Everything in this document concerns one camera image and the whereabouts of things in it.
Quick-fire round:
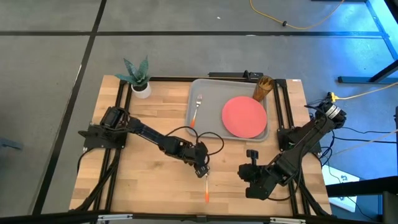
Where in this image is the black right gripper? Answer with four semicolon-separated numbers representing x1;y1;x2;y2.
238;162;277;201

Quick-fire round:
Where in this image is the metal fork orange handle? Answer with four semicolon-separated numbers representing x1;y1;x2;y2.
190;93;204;129

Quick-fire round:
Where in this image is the metal spoon orange handle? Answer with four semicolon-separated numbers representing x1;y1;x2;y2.
203;172;210;204

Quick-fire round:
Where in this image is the red round plate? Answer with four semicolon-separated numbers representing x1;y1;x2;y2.
221;95;269;139

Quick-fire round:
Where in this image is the brown wooden cup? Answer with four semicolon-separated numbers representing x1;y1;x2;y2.
252;75;275;103

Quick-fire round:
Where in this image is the grey plastic tray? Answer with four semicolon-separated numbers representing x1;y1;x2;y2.
185;78;271;143

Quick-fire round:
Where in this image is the white printed sheet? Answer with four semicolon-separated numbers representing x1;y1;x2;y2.
322;164;361;213

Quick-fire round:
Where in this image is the green plant in white pot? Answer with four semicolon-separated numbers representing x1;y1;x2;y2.
114;55;153;100

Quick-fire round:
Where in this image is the black mounting bar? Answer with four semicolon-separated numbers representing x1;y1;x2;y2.
208;71;265;79

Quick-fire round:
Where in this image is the black furniture beam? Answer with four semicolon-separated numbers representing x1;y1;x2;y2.
325;175;398;224

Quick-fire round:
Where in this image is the black stand leg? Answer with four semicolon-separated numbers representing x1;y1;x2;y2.
337;58;398;85

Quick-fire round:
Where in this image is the grey floor object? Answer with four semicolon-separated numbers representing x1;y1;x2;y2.
0;138;23;151

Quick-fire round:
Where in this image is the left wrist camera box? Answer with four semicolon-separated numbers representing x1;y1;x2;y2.
194;164;211;179

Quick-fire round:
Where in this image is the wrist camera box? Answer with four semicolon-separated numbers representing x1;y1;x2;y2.
246;149;261;166
194;164;211;179

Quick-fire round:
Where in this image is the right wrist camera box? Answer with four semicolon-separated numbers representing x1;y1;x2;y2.
246;149;261;166

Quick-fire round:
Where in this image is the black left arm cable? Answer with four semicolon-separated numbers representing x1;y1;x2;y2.
164;125;225;157

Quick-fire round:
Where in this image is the silver bracket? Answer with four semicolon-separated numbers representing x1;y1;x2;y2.
97;213;134;222
269;217;306;224

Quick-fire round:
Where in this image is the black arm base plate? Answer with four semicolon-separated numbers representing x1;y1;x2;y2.
277;126;322;154
77;124;128;150

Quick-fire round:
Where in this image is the black aluminium table frame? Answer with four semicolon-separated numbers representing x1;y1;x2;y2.
70;76;332;224

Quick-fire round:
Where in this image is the yellow power cable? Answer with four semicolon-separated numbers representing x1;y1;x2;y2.
328;82;398;103

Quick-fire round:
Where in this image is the pale thin cable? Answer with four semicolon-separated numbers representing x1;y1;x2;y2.
334;129;398;156

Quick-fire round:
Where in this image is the yellow floor cable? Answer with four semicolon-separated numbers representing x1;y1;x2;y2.
248;0;346;30

